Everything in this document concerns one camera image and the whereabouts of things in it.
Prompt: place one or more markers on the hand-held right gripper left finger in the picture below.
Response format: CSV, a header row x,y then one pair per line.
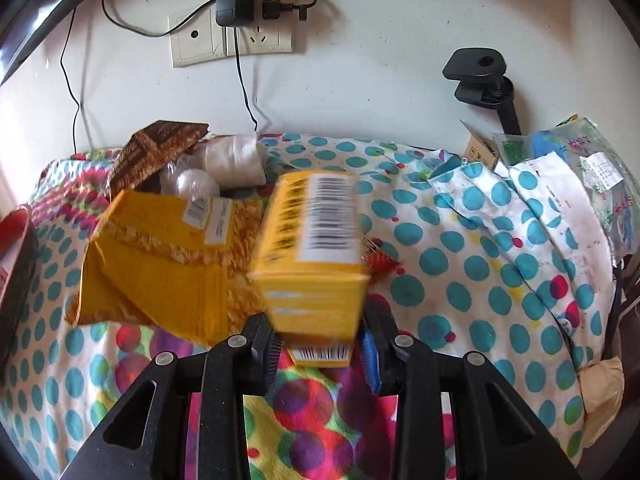
x,y
274,360

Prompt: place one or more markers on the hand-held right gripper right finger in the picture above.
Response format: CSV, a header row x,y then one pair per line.
x,y
370,360

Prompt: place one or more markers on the yellow cardboard box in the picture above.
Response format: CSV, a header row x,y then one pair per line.
x,y
310,270

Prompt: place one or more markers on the white towel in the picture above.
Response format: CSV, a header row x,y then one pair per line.
x,y
235,160

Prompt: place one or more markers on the small yellow barcode box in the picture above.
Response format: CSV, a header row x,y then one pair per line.
x,y
320,355

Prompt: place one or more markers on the small orange-red scrap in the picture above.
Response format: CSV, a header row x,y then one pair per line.
x,y
382,261

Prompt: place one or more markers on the colourful polka-dot cloth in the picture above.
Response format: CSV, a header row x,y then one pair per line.
x,y
450,260

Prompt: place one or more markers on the yellow padded envelope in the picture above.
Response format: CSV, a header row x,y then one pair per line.
x,y
160,270

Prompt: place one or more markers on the white ball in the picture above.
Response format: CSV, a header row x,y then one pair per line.
x,y
192,182

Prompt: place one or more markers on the beige cloth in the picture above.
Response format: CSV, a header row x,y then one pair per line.
x,y
602,395

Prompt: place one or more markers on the small brown cardboard box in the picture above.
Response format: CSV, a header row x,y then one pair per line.
x,y
481,152

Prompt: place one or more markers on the brown patterned packet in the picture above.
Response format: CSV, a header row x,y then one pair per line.
x,y
150,152

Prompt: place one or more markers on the clear plastic bag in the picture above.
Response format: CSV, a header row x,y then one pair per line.
x,y
590,160

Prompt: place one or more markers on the black clamp stand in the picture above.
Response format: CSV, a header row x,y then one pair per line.
x,y
480,72

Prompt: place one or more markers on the dark glossy screen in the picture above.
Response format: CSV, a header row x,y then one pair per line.
x,y
35,15

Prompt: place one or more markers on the beige wall power socket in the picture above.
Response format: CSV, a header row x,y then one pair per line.
x,y
262,37

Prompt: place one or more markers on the beige wall plate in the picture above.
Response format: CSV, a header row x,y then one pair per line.
x,y
192,40

